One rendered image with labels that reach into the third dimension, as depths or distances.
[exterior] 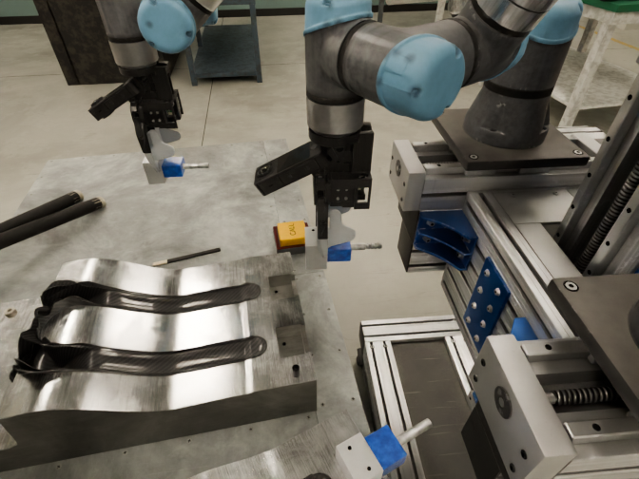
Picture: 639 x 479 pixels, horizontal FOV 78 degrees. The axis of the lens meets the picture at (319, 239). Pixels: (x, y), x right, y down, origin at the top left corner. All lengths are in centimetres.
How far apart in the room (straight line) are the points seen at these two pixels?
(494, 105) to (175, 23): 53
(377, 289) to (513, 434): 142
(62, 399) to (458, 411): 107
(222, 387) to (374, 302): 131
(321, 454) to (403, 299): 135
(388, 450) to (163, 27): 63
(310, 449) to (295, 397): 7
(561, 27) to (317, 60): 42
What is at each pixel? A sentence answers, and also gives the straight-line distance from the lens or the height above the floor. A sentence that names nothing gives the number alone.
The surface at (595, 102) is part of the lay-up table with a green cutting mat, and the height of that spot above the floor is 26.
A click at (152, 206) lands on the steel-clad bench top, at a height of 80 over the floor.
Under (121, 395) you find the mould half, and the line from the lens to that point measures 60.
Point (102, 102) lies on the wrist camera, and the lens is 89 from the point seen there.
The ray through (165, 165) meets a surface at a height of 94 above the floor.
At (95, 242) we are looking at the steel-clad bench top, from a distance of 101.
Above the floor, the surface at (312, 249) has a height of 95.
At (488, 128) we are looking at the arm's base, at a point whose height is 106.
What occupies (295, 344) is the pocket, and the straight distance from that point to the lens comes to 63.
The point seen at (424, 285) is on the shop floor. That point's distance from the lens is 193.
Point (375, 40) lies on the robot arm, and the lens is 43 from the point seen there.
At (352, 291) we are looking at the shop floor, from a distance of 185.
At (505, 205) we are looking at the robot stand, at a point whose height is 95.
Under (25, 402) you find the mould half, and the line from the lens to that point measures 61.
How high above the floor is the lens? 138
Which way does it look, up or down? 41 degrees down
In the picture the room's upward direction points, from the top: straight up
